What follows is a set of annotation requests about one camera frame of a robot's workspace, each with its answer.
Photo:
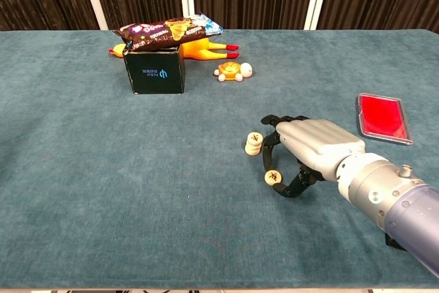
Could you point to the brown snack bag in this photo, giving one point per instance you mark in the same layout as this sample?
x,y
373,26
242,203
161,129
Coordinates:
x,y
154,37

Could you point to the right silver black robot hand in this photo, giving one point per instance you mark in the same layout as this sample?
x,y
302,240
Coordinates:
x,y
319,138

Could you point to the cream chess piece black character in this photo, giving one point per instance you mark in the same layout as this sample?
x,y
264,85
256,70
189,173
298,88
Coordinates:
x,y
273,177

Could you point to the teal table cloth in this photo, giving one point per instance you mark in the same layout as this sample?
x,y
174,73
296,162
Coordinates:
x,y
103,186

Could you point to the cream chess piece red character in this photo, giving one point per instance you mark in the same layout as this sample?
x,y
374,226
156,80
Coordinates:
x,y
254,138
253,152
254,145

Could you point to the black cardboard box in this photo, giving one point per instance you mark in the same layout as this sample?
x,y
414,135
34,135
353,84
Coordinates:
x,y
154,73

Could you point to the red card in clear case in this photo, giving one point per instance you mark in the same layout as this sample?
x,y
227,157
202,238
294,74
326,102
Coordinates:
x,y
382,118

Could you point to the yellow rubber chicken toy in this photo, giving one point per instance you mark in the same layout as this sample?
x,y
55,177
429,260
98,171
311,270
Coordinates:
x,y
195,51

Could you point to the orange turtle toy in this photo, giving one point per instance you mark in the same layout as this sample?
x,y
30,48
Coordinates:
x,y
229,71

